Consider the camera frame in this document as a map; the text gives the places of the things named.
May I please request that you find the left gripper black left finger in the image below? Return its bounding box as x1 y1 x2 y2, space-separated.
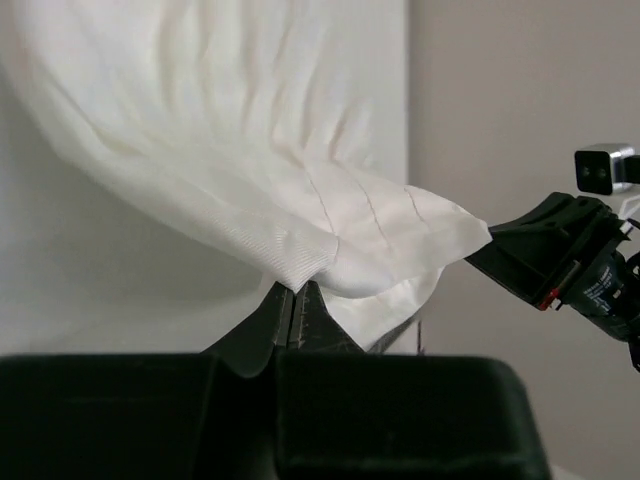
203 283 293 378

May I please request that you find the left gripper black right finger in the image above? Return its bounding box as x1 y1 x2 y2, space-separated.
285 282 364 354

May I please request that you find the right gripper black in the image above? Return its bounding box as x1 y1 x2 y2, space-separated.
467 192 639 369

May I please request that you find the white pleated skirt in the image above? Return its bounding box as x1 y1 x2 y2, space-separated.
1 1 490 353

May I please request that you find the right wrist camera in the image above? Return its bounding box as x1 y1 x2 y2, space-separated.
574 143 639 196

